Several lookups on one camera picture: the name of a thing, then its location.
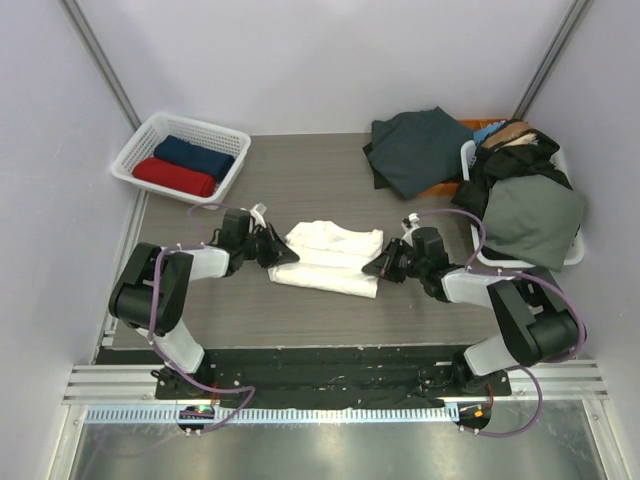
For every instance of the grey green t-shirt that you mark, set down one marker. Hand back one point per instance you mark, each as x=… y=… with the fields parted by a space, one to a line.
x=533 y=219

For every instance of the orange plastic tray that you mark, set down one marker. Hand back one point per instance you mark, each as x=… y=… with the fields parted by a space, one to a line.
x=449 y=187

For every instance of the white floral print t-shirt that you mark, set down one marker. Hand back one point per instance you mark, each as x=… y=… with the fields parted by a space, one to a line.
x=331 y=258

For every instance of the white plastic laundry bin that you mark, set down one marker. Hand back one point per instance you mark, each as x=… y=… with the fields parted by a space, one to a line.
x=576 y=251

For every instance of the tan beige garment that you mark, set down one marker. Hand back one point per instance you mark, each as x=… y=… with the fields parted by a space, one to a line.
x=509 y=131

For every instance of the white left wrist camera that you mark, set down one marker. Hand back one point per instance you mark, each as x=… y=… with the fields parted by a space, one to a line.
x=257 y=212

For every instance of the slotted white cable duct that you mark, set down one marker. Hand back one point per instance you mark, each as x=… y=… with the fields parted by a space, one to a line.
x=202 y=415

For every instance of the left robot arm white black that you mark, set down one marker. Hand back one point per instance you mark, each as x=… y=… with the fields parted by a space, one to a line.
x=150 y=293

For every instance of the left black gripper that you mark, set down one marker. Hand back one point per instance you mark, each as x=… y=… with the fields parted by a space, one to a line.
x=277 y=251

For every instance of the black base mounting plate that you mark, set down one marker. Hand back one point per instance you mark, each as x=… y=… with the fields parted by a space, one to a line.
x=323 y=378

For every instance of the black crumpled garment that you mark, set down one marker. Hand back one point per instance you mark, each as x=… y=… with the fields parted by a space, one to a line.
x=500 y=163

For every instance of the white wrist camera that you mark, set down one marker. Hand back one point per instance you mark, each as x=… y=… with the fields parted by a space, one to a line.
x=257 y=212
x=409 y=224

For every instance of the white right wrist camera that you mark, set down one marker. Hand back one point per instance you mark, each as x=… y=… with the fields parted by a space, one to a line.
x=409 y=224

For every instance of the white plastic lattice basket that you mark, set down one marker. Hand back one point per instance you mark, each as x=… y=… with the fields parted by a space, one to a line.
x=157 y=128

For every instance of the blue cloth in bin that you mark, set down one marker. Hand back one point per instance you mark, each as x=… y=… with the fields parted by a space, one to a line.
x=487 y=130

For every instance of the rolled navy blue t-shirt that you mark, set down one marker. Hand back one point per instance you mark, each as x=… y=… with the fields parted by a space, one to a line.
x=193 y=157

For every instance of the rolled red t-shirt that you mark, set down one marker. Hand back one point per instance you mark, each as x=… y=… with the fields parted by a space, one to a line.
x=165 y=174

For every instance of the dark teal folded t-shirt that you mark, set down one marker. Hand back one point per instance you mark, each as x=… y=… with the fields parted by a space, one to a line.
x=414 y=151

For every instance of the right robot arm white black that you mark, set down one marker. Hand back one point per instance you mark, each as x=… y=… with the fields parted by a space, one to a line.
x=536 y=323

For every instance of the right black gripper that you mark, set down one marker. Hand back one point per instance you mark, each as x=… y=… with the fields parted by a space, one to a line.
x=397 y=260

